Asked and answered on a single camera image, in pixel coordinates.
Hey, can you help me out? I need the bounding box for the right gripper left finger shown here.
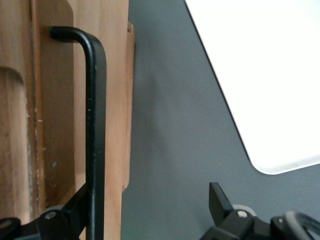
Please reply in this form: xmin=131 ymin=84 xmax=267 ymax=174
xmin=35 ymin=184 xmax=87 ymax=240

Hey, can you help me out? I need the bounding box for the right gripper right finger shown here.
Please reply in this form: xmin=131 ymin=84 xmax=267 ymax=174
xmin=202 ymin=182 xmax=259 ymax=240

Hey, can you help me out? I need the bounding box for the black metal handle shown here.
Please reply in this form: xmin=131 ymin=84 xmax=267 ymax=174
xmin=49 ymin=25 xmax=108 ymax=240

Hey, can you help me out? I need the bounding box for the wooden drawer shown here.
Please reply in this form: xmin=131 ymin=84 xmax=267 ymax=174
xmin=31 ymin=0 xmax=130 ymax=240
xmin=121 ymin=21 xmax=136 ymax=190

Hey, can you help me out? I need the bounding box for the wooden drawer at cabinet base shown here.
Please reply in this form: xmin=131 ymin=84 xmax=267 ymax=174
xmin=121 ymin=21 xmax=136 ymax=190

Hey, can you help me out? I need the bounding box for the wooden two-drawer cabinet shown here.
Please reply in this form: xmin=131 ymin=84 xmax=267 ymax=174
xmin=0 ymin=0 xmax=34 ymax=222

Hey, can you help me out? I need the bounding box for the beige rectangular tray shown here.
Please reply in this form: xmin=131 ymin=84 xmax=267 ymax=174
xmin=184 ymin=0 xmax=320 ymax=176

